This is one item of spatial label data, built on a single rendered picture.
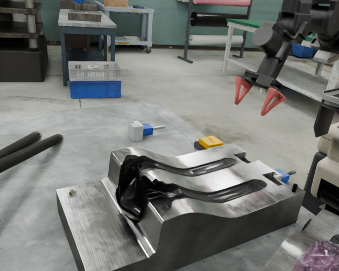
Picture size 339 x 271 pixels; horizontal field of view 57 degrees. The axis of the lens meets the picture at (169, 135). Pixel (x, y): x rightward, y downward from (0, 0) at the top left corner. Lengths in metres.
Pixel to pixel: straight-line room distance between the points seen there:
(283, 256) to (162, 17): 6.94
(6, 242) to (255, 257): 0.50
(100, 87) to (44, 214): 3.20
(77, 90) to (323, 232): 3.43
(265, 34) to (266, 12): 7.53
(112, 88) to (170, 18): 3.77
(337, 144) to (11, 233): 0.97
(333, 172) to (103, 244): 0.80
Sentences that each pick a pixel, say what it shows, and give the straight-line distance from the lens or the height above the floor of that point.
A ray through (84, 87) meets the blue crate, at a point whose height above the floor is 0.14.
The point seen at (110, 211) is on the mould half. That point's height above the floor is 0.86.
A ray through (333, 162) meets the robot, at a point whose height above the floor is 0.80.
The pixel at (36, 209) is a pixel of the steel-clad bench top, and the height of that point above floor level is 0.80.
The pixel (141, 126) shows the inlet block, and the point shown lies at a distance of 1.07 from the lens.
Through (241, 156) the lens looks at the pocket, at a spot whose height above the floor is 0.88.
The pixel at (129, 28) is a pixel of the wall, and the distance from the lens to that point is 7.21.
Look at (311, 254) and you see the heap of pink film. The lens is 0.59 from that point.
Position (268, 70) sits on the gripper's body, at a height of 1.10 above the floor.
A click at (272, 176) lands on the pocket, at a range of 0.84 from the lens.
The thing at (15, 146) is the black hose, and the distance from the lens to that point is 0.97.
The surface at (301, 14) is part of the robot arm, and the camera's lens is 0.93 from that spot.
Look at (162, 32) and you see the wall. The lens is 7.38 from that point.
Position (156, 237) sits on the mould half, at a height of 0.89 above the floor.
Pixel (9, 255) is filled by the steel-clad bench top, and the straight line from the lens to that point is 0.71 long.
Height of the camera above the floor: 1.28
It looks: 25 degrees down
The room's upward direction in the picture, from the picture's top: 5 degrees clockwise
